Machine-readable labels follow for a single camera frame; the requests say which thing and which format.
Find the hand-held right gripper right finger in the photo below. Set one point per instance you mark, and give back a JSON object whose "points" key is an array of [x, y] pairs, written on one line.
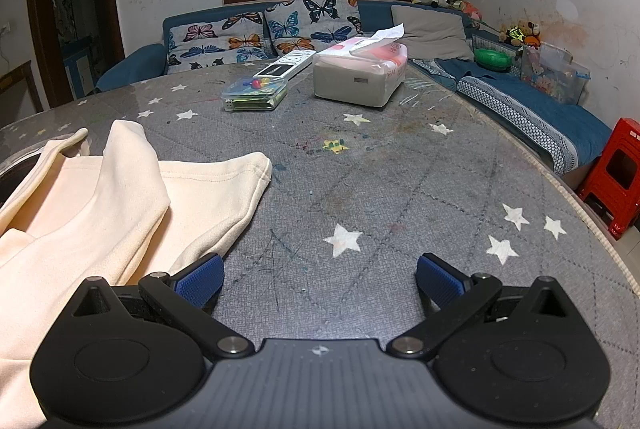
{"points": [[440, 281]]}

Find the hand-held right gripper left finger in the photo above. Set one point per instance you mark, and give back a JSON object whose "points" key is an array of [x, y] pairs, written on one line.
{"points": [[202, 281]]}

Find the cream garment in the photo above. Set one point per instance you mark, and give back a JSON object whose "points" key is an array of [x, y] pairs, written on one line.
{"points": [[100, 209]]}

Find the grey star-printed tablecloth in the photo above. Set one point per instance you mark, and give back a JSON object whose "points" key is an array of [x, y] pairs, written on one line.
{"points": [[350, 189]]}

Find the blue patterned sofa cover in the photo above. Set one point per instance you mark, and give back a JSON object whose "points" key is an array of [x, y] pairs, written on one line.
{"points": [[525, 109]]}

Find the clear plastic box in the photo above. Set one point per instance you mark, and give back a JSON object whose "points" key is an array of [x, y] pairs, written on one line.
{"points": [[252, 94]]}

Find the red plastic stool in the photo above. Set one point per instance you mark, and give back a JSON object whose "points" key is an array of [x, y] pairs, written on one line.
{"points": [[607, 179]]}

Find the pink and white tissue pack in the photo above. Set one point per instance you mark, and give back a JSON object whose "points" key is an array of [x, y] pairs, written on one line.
{"points": [[350, 81]]}

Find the blue sofa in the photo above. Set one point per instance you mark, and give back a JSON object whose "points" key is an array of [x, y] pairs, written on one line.
{"points": [[135, 64]]}

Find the green bowl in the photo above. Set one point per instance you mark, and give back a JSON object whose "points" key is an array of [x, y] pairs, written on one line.
{"points": [[492, 59]]}

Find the white remote control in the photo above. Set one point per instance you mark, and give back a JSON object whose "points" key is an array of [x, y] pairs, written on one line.
{"points": [[290, 61]]}

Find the clear plastic storage bin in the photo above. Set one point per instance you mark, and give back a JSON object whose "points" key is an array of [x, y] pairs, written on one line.
{"points": [[555, 74]]}

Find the grey cushion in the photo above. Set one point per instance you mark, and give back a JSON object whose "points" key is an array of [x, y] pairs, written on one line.
{"points": [[430, 34]]}

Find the yellow plush toy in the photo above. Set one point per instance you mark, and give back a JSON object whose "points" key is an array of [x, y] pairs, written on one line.
{"points": [[516, 35]]}

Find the orange plush toy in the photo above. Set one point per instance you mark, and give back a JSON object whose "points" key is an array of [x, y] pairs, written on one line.
{"points": [[533, 36]]}

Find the pink plush toy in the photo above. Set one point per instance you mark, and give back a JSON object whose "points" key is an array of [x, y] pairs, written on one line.
{"points": [[472, 11]]}

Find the brown wooden furniture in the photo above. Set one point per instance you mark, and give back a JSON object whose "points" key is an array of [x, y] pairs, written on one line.
{"points": [[15, 84]]}

